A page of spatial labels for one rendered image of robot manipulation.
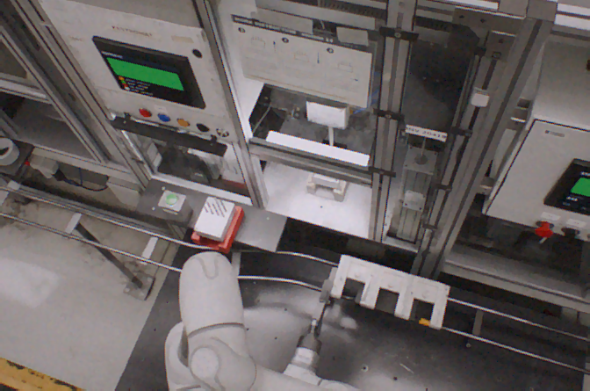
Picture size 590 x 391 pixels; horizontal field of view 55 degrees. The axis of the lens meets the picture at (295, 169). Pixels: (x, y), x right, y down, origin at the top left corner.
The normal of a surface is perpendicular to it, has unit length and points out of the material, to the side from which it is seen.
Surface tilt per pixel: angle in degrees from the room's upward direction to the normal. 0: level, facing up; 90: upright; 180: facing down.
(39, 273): 0
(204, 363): 16
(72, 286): 0
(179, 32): 90
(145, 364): 0
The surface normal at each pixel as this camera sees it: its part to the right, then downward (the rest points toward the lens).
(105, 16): -0.32, 0.85
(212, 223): -0.07, -0.48
